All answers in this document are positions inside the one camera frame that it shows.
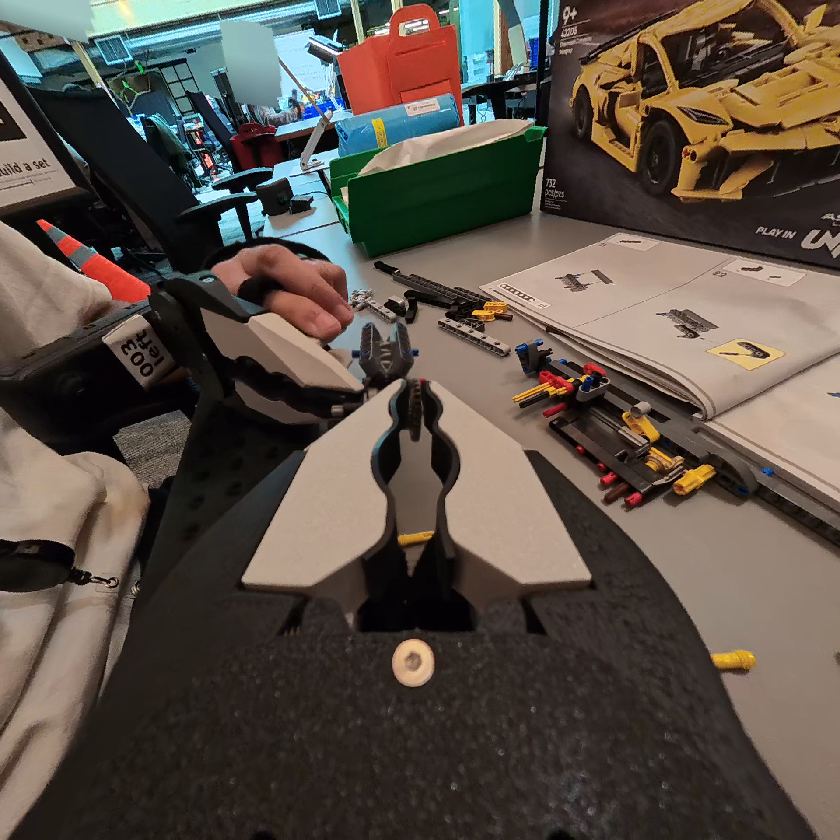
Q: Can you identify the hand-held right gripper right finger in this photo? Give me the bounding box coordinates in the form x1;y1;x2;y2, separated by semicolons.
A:
421;381;593;611

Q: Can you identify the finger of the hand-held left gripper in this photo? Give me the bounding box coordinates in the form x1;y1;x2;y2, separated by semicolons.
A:
233;377;355;427
199;307;366;396

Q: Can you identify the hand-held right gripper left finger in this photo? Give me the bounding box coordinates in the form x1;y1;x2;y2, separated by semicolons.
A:
241;380;406;618

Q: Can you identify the grey lego gear assembly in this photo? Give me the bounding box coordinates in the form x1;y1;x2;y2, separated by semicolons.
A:
351;322;431;442

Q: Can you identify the long lego chassis assembly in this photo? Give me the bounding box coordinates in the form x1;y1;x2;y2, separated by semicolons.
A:
512;338;840;546

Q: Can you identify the pile of lego beams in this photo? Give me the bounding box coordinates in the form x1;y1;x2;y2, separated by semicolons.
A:
348;259;513;358

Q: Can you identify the light grey long lego bar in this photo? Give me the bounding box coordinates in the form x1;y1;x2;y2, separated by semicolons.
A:
438;318;511;357

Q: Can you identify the lego instruction booklet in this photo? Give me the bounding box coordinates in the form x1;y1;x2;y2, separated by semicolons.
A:
479;233;840;513

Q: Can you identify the yellow car lego set box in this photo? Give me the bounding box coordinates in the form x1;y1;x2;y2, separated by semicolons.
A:
541;0;840;270

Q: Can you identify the person's left hand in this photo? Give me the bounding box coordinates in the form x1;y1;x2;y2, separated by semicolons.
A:
210;239;355;342

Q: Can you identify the person's white shirt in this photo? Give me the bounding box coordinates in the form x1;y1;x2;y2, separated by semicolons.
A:
0;220;155;840

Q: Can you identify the orange traffic cone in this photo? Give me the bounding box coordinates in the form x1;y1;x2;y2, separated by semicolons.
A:
36;220;153;304

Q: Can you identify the small black device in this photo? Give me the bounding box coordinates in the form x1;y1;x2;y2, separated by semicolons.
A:
256;177;317;217

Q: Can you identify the red office chair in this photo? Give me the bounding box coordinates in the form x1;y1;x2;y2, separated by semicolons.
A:
230;123;284;173

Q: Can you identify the white desk lamp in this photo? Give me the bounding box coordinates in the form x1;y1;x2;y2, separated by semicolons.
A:
279;36;345;175

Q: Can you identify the green plastic bin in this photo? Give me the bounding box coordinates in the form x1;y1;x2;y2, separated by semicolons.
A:
328;125;547;258

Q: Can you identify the white tag sign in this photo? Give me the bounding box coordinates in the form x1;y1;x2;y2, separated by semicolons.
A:
0;52;89;214

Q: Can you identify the blue wrapped roll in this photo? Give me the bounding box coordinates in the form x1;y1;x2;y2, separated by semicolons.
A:
336;93;460;157

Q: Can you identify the white paper bag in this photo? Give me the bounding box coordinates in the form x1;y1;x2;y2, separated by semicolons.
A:
357;118;536;178

